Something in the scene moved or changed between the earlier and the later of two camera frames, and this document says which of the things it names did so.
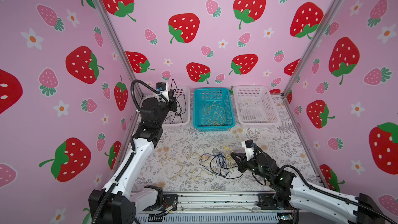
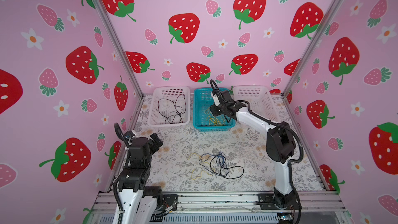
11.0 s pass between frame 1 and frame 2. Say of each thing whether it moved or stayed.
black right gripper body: moved
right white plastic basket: stayed
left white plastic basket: stayed
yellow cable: stayed
